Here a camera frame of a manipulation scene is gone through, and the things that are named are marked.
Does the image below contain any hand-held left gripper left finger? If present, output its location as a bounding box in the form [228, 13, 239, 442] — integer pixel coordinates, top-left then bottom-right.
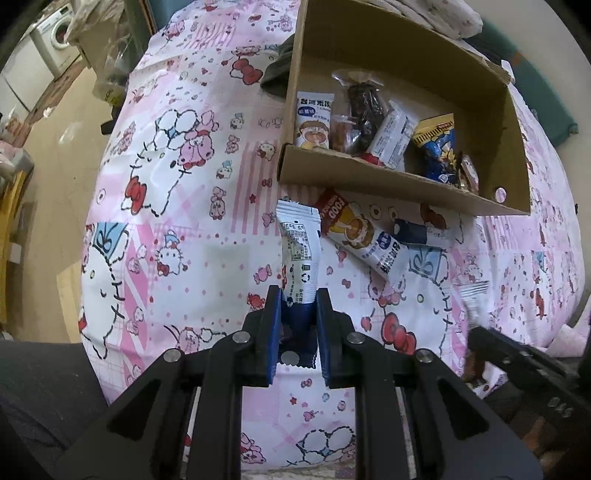
[53, 285, 282, 480]

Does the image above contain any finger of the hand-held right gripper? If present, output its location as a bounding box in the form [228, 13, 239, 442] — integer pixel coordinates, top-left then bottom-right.
[467, 325, 580, 384]

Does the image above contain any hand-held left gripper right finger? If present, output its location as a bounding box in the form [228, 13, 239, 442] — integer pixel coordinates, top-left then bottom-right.
[315, 287, 544, 480]

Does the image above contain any small brown snack packet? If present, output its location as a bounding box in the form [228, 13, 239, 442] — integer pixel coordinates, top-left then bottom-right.
[458, 154, 481, 192]

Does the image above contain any orange clear snack packet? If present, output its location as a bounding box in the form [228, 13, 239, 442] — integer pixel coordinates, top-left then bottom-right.
[329, 114, 358, 154]

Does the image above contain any white cartoon child snack packet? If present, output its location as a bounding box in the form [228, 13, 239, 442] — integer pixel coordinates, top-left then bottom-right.
[294, 90, 331, 151]

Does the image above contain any white red-ended snack packet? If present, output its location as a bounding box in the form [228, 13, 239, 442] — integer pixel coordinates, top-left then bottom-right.
[362, 100, 420, 171]

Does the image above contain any blue yellow snack packet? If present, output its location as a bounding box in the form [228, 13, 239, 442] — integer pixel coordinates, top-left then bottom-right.
[412, 114, 464, 184]

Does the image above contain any dark brown clear snack packet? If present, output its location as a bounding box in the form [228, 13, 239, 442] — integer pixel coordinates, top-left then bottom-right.
[331, 69, 387, 155]

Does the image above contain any brown cardboard box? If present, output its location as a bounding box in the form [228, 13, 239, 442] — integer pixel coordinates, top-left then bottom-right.
[276, 0, 532, 217]

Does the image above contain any red white cartoon snack packet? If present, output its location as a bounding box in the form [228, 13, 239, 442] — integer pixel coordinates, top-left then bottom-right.
[315, 188, 411, 288]

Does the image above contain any small navy white snack packet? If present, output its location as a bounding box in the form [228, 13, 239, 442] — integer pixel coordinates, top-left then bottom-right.
[394, 218, 458, 247]

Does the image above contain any pink printed blanket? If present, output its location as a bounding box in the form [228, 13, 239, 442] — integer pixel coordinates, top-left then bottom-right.
[78, 0, 589, 474]

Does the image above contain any person's dark trouser leg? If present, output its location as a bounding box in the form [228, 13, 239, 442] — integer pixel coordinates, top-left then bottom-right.
[0, 342, 112, 480]

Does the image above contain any clear plastic bag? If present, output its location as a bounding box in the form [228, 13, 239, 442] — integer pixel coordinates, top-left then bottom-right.
[69, 0, 134, 107]

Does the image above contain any beige patterned blanket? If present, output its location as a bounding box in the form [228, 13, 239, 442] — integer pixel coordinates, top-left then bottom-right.
[369, 0, 485, 41]

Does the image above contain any white cabinet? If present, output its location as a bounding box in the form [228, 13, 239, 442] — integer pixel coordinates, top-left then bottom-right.
[0, 32, 54, 125]

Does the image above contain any white washing machine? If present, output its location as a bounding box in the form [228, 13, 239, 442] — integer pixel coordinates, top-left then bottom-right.
[33, 4, 83, 78]

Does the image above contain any yellow wooden frame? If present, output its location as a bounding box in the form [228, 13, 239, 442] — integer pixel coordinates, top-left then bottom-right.
[0, 171, 29, 324]

